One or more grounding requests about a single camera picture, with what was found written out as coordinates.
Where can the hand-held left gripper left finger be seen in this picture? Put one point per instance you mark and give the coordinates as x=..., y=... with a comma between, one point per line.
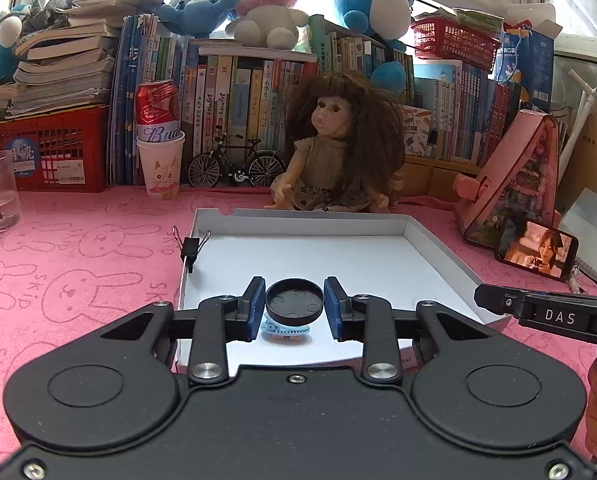
x=255, y=310

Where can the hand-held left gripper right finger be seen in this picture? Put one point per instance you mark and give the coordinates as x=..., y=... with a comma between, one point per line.
x=334, y=310

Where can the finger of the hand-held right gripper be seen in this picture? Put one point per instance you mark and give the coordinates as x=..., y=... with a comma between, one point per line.
x=498, y=300

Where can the light blue hair clip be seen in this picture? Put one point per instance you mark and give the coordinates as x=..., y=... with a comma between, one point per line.
x=283, y=331

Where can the black shallow round lid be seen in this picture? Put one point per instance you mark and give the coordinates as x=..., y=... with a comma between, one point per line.
x=294, y=302

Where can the white cardboard box tray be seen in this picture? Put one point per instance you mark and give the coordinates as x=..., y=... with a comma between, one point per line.
x=318, y=255

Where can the black smartphone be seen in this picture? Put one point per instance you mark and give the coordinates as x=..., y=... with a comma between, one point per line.
x=538, y=250

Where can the translucent plastic folder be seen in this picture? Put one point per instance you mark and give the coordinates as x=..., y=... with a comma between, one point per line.
x=596, y=240

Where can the black binder clip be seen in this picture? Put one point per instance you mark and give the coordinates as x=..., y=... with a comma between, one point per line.
x=190, y=249

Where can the pink triangular toy house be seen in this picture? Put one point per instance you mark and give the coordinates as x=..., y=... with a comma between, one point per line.
x=508, y=170

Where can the wooden drawer organizer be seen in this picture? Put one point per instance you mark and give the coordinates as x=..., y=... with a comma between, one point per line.
x=443, y=177

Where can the black model bicycle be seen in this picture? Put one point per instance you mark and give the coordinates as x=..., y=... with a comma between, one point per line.
x=258, y=167

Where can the brown cardboard box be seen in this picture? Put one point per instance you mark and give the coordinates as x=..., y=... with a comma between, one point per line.
x=596, y=160

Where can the brown-haired doll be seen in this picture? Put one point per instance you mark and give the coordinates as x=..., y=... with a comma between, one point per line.
x=336, y=150

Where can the white cat print paper cup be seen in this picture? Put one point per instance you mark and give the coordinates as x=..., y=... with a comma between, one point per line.
x=161, y=170

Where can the pink rabbit print tablecloth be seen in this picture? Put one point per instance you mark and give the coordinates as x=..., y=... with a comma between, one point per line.
x=78, y=260

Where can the white pencil print box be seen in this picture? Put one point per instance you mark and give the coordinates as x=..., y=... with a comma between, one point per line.
x=416, y=130

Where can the row of upright picture books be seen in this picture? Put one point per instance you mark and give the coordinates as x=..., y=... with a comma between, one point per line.
x=238, y=100

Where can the red beer can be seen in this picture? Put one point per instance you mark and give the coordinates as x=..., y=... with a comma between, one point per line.
x=156, y=105

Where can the row of thin blue booklets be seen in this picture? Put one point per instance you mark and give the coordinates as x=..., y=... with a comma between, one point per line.
x=128, y=110

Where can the blue cardboard box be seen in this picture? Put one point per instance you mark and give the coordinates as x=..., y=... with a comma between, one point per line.
x=528, y=65

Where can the red plastic crate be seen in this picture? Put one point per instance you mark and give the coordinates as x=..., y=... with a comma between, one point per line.
x=53, y=150

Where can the red plastic basket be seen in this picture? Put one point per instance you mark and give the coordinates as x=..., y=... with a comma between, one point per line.
x=453, y=42

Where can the row of slanted teal books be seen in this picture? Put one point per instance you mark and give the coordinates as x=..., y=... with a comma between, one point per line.
x=348, y=47

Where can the green and white paper booklet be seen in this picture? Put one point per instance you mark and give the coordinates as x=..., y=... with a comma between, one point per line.
x=471, y=17

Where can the light blue bear plush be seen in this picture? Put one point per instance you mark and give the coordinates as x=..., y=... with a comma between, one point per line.
x=198, y=10

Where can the stack of worn books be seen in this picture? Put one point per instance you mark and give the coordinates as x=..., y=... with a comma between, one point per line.
x=68, y=60

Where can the big blue round plush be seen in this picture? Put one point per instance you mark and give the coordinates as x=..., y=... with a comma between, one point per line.
x=373, y=0

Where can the blue and white plush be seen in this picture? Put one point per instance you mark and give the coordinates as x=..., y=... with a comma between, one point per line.
x=3, y=50

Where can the grey plush toy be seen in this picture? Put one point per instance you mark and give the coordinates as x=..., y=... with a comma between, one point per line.
x=53, y=7

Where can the white plastic pipe frame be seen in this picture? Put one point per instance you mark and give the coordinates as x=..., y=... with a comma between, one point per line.
x=581, y=110

